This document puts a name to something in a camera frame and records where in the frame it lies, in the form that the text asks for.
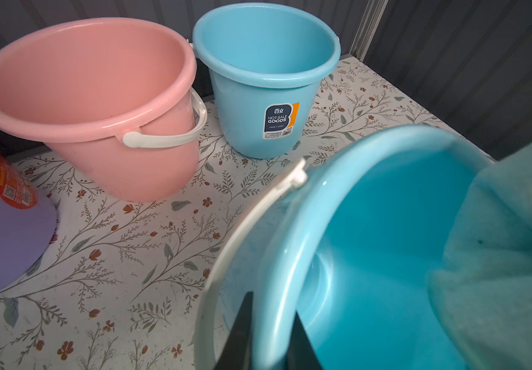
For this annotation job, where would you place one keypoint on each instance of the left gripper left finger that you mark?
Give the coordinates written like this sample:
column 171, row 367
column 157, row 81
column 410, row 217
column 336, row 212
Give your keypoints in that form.
column 236, row 354

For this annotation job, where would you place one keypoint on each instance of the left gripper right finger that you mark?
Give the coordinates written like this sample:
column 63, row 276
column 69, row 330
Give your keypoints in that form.
column 300, row 353

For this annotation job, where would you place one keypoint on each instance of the blue bucket white handle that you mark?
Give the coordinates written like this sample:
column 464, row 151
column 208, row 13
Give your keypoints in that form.
column 348, row 245

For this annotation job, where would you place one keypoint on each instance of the light green cloth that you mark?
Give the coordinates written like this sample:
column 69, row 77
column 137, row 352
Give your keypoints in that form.
column 482, row 296

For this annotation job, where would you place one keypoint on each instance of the purple plastic bucket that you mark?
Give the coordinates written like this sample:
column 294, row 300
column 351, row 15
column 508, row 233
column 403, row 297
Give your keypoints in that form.
column 27, row 224

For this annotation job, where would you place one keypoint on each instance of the pink plastic bucket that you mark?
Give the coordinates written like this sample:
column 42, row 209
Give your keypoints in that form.
column 112, row 96

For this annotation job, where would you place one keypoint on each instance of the blue bucket with label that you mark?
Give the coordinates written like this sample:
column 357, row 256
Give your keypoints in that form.
column 266, row 65

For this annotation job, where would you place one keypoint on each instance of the floral patterned table mat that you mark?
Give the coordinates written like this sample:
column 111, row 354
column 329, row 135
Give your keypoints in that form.
column 119, row 285

